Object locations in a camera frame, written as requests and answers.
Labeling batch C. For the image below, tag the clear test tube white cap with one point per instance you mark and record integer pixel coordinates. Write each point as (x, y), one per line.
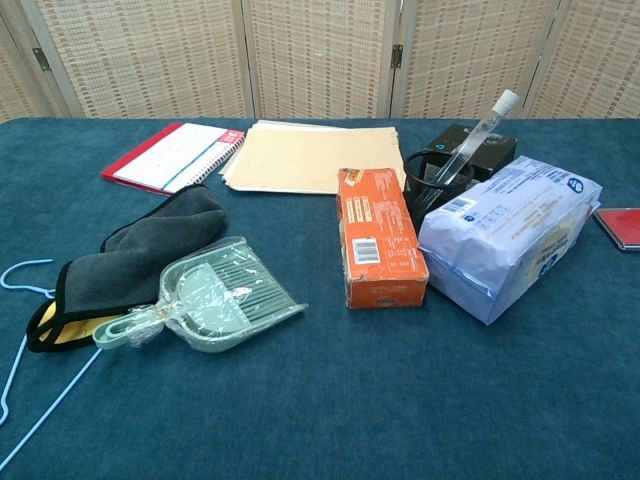
(480, 131)

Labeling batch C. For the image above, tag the orange cardboard box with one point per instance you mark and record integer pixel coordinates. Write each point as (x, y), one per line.
(385, 240)

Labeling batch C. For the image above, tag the manila file folder stack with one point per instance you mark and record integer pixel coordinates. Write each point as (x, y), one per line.
(310, 155)

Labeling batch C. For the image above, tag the black mesh pen holder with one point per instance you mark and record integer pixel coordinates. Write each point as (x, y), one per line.
(417, 200)

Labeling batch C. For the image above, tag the green wrapped dustpan brush set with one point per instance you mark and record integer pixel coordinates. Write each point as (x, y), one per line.
(220, 295)

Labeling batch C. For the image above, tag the red spiral notebook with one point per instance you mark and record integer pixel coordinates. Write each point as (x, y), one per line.
(170, 155)

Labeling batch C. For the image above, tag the light blue tissue pack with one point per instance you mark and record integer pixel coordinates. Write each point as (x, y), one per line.
(500, 240)

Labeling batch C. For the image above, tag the woven folding screen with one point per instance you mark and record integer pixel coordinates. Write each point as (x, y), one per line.
(320, 55)

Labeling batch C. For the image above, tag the grey yellow microfibre cloth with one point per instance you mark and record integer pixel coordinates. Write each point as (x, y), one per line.
(125, 260)

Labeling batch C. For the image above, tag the black cardboard box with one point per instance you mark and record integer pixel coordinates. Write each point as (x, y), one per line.
(500, 150)

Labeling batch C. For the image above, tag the red ink pad case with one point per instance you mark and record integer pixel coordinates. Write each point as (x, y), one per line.
(620, 227)

